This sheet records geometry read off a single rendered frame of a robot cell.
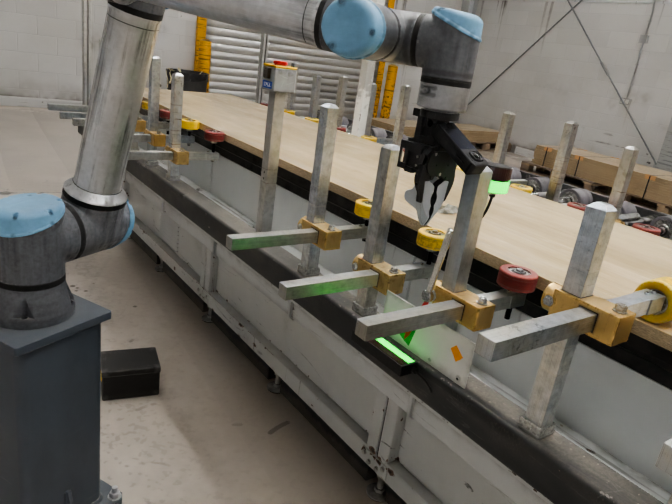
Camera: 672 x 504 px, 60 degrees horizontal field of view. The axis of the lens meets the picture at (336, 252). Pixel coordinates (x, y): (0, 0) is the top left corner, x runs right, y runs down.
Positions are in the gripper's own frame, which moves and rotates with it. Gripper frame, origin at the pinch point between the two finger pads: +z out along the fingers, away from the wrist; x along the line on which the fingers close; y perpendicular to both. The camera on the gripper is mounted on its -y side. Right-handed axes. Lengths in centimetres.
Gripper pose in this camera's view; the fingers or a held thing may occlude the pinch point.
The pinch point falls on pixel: (427, 219)
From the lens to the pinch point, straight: 112.0
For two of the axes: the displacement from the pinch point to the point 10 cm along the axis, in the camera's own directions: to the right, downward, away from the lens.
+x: -8.1, 0.9, -5.9
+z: -1.4, 9.3, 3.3
